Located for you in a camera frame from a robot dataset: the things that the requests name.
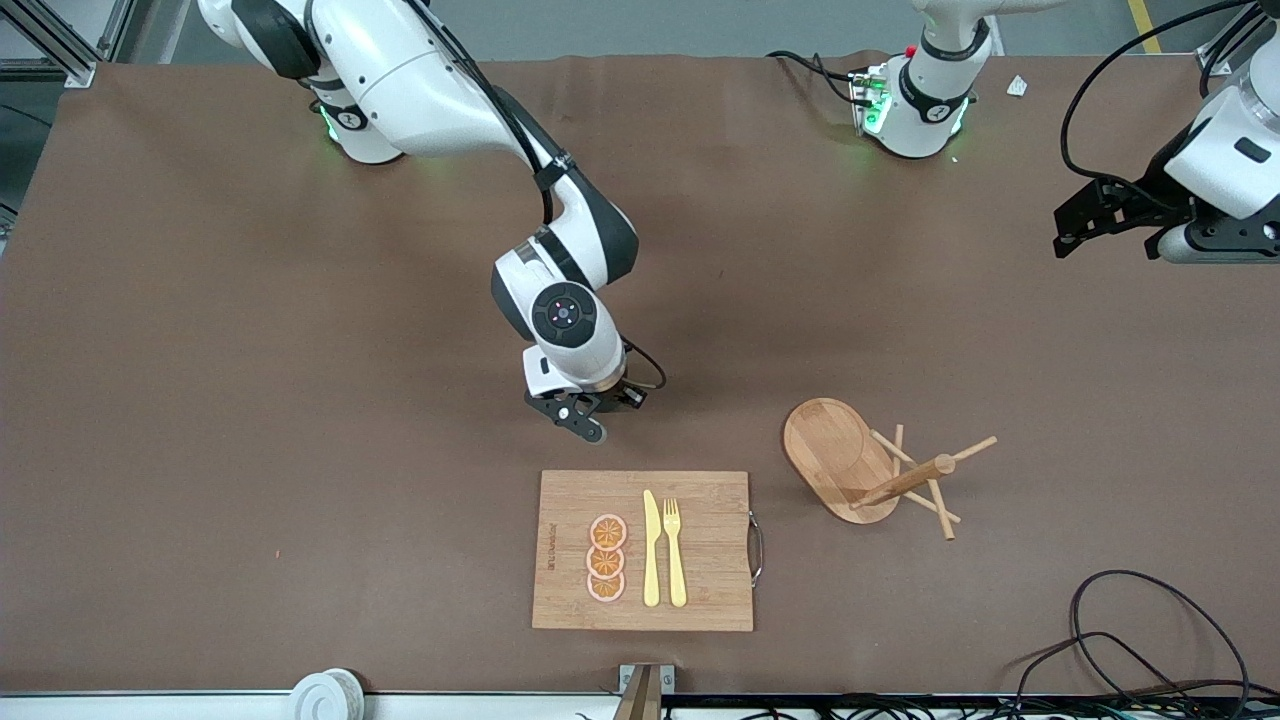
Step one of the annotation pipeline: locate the yellow plastic fork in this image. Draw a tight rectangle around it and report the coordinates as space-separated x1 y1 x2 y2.
663 498 688 608

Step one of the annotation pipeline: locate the white tape roll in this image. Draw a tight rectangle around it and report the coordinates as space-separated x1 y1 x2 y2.
290 668 366 720

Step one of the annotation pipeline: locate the black looped cable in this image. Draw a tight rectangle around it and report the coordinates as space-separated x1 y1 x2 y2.
1068 569 1253 720
1013 630 1201 720

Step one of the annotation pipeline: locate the grey mounting bracket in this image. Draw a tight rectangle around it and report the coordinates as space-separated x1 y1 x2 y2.
618 663 676 720

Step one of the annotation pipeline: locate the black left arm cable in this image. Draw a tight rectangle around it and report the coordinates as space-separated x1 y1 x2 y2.
1058 0 1263 211

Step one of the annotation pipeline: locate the yellow plastic knife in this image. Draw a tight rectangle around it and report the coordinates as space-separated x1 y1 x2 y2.
642 489 662 608

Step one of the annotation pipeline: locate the wooden mug tree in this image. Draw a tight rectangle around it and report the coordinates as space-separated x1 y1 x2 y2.
783 397 999 543

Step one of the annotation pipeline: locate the bamboo cutting board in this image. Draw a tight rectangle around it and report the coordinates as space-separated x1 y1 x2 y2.
532 470 754 633

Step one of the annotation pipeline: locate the aluminium frame profile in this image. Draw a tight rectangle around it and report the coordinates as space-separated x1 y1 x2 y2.
0 0 136 86
1198 0 1280 77

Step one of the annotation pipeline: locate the black left base cable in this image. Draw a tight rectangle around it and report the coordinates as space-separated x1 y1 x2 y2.
768 50 863 106

